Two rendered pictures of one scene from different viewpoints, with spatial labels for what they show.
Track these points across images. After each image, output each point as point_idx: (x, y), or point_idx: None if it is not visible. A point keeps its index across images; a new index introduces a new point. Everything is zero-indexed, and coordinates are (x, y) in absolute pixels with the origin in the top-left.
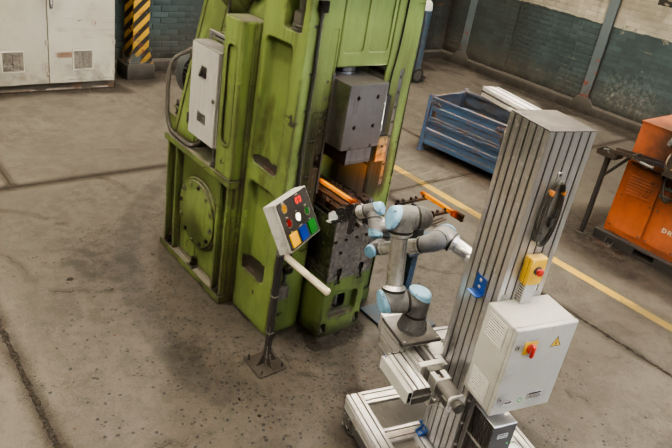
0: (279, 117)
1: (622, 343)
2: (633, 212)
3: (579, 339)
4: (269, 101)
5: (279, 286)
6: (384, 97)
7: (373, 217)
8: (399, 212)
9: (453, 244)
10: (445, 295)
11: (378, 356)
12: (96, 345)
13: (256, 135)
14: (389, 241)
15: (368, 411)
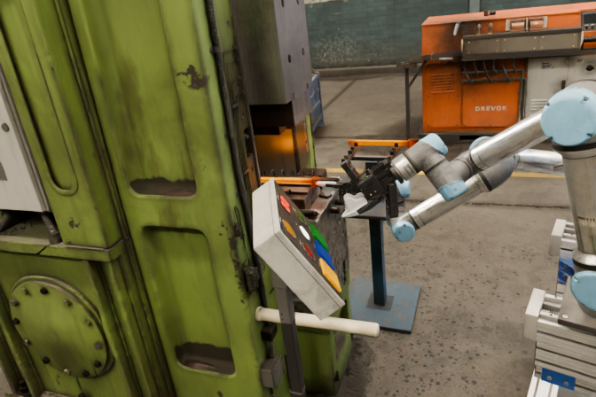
0: (156, 92)
1: (552, 206)
2: (445, 106)
3: (527, 221)
4: (121, 75)
5: (301, 369)
6: (302, 1)
7: (441, 163)
8: (592, 97)
9: (517, 157)
10: (389, 251)
11: (418, 366)
12: None
13: (121, 147)
14: (427, 201)
15: None
